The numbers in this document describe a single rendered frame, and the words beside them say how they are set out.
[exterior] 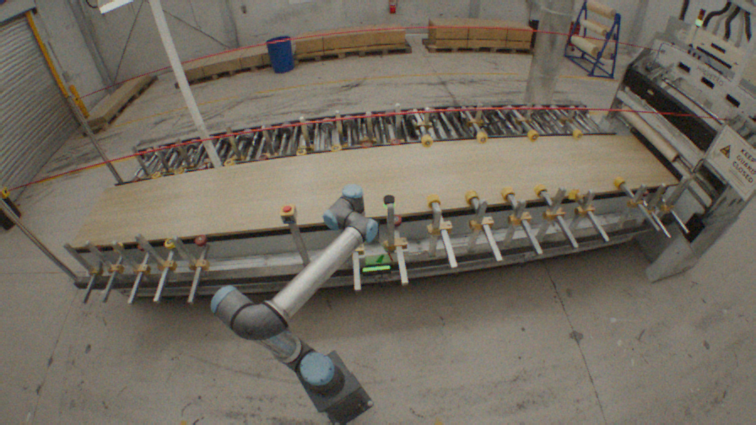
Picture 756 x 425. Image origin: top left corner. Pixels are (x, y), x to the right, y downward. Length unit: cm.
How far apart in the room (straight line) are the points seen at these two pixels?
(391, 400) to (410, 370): 25
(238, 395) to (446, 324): 168
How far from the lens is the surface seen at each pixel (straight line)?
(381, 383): 233
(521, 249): 214
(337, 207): 129
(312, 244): 209
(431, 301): 257
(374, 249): 207
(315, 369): 150
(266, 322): 99
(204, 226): 221
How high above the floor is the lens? 228
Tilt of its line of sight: 47 degrees down
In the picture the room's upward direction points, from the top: 4 degrees counter-clockwise
